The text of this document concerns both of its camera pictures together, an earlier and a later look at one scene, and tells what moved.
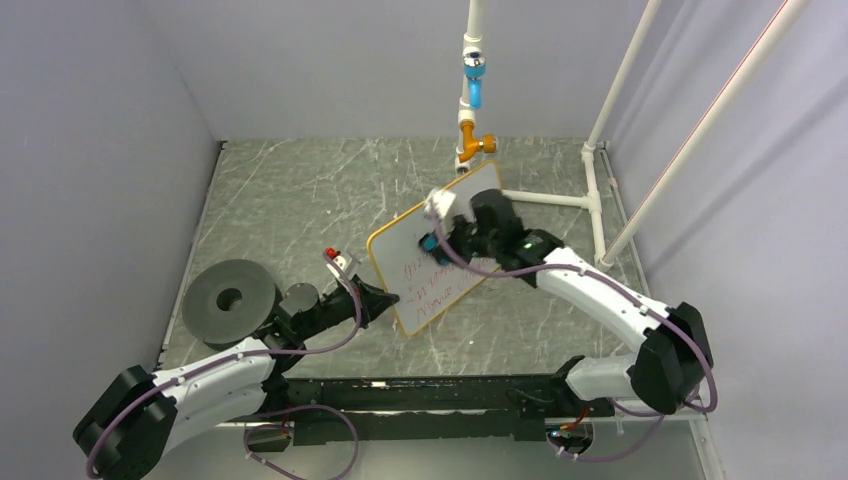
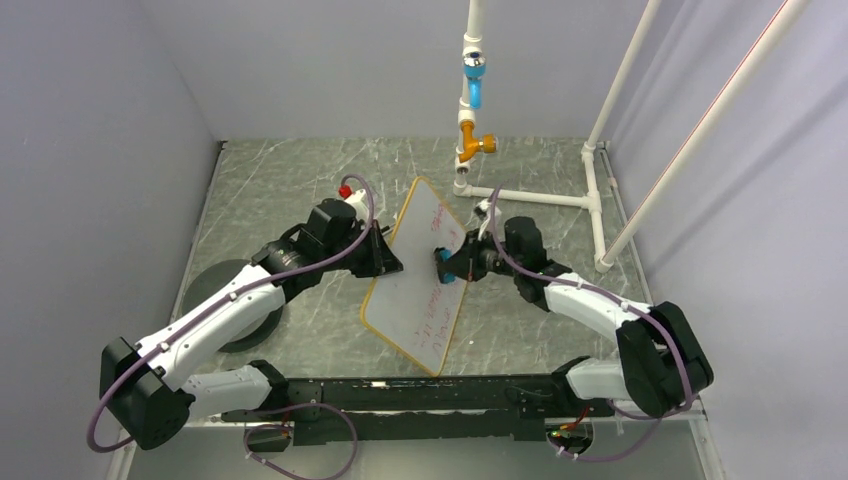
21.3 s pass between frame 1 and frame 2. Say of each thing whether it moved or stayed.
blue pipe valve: stayed
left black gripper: moved
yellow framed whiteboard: moved
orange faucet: stayed
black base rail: stayed
